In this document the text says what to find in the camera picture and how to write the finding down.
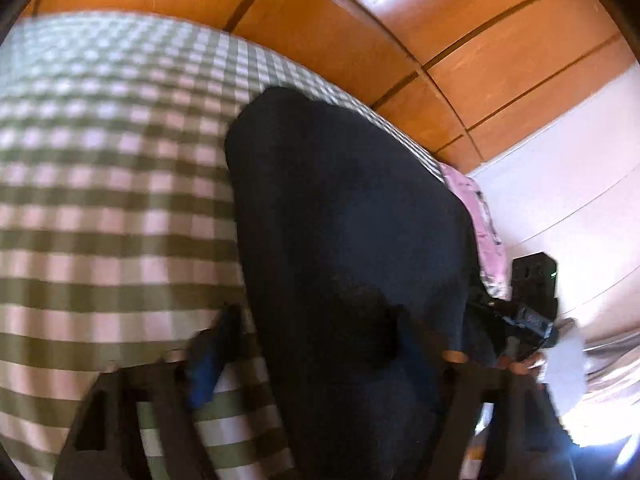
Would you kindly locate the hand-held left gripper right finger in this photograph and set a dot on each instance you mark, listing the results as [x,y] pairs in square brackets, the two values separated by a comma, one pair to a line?
[500,410]

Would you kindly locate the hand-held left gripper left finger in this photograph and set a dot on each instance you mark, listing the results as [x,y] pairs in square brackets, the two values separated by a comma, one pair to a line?
[210,355]

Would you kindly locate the black pants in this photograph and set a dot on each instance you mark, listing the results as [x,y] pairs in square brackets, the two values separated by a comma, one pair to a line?
[350,240]

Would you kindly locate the person's right hand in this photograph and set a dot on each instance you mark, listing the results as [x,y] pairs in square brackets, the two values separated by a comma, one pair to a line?
[522,364]

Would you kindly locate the white cloth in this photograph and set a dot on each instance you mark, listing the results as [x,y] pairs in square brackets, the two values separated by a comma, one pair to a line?
[565,370]

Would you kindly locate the pink pillow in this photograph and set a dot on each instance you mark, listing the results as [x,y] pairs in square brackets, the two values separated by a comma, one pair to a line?
[475,220]

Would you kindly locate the green checked bedsheet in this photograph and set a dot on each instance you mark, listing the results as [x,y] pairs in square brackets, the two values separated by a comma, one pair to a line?
[110,200]

